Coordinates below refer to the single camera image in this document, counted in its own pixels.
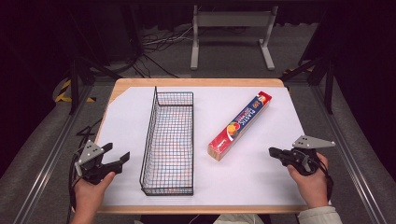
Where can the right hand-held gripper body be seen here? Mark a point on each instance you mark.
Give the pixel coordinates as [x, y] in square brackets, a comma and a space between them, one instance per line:
[303, 158]

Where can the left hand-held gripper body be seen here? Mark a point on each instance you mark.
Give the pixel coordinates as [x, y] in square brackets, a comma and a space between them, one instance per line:
[90, 152]

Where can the red plastic wrap box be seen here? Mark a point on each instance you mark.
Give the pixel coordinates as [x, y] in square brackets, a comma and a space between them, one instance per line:
[238, 126]

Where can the person's right hand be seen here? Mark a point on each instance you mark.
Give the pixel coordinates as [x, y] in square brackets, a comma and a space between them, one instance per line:
[313, 189]

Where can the person's left hand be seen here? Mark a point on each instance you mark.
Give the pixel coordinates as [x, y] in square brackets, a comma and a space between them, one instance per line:
[88, 194]

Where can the white paper sheet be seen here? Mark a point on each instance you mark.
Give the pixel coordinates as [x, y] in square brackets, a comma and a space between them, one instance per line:
[249, 174]

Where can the yellow black hazard tape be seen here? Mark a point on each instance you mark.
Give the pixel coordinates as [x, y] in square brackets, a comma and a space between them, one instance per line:
[63, 90]

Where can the person's light clothing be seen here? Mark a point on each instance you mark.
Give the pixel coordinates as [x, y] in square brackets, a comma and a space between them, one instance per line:
[238, 219]

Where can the grey metal stand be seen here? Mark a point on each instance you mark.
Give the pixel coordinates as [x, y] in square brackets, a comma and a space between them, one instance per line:
[233, 20]

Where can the aluminium rail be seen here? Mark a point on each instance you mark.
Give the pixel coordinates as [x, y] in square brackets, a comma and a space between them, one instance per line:
[345, 149]
[46, 165]

